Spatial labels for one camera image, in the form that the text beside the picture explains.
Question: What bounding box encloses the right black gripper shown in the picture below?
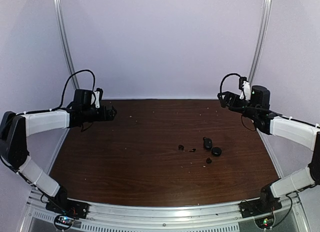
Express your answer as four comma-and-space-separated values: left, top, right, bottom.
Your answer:
217, 91, 258, 120

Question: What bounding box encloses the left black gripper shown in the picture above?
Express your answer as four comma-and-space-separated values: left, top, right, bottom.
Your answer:
82, 104, 117, 122

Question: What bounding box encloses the black earbud charging case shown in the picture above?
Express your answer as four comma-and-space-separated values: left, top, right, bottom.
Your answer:
203, 137, 213, 150

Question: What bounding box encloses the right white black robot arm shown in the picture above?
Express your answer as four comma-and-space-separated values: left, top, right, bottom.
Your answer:
217, 82, 320, 213

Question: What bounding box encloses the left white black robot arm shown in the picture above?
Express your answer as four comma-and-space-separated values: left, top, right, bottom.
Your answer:
0, 88, 117, 214

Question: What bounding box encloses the round black disc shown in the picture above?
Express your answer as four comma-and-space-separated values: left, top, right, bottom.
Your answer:
211, 147, 222, 157

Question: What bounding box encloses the left circuit board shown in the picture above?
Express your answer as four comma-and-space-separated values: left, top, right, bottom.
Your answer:
53, 214, 75, 230

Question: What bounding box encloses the circuit board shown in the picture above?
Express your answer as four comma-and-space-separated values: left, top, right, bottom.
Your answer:
254, 215, 275, 230
53, 214, 75, 230

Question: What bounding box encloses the right circuit board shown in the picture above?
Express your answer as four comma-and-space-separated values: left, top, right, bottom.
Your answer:
254, 215, 275, 230

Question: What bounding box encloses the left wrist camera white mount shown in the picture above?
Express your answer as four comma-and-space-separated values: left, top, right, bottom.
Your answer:
91, 88, 103, 109

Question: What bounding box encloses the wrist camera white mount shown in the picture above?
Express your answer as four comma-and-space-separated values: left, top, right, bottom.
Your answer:
91, 88, 103, 109
239, 77, 251, 101

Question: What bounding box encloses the right black camera cable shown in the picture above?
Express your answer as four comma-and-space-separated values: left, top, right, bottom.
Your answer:
219, 73, 247, 97

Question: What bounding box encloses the black camera cable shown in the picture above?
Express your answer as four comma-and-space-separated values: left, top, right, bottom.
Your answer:
59, 69, 96, 110
219, 73, 247, 97

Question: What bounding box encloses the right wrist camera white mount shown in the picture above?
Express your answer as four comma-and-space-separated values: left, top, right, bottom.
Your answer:
239, 77, 251, 101

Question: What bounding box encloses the left black camera cable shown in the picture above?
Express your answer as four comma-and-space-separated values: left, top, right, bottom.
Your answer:
59, 69, 96, 110

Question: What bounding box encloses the right aluminium frame post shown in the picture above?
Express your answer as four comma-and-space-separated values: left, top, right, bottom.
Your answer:
248, 0, 272, 84

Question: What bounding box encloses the aluminium frame post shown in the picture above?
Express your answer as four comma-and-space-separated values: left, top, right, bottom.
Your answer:
53, 0, 75, 75
248, 0, 272, 84

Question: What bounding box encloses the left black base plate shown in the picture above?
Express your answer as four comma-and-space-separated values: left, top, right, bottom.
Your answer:
45, 199, 89, 219

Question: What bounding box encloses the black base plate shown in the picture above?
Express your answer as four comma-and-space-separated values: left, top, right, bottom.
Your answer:
238, 199, 282, 218
45, 199, 89, 219

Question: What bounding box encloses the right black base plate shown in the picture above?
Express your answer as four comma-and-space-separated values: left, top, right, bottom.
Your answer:
238, 199, 282, 218

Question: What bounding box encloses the left aluminium frame post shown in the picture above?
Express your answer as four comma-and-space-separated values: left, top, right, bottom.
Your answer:
53, 0, 75, 75

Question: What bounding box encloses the aluminium front rail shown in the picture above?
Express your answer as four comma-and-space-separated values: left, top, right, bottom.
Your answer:
22, 191, 308, 232

